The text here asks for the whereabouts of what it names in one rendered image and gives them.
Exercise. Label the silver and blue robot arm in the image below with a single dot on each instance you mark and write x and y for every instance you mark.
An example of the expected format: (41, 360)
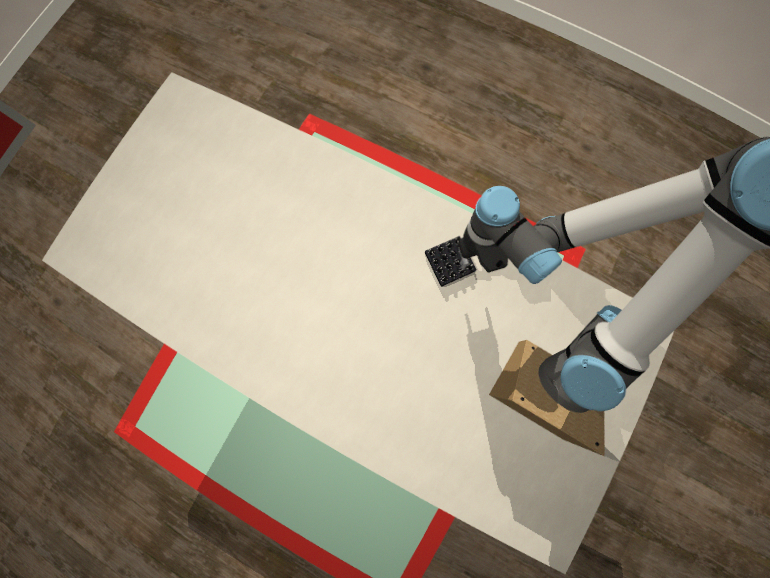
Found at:
(616, 350)

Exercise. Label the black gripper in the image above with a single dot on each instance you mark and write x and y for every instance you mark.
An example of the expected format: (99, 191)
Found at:
(487, 253)

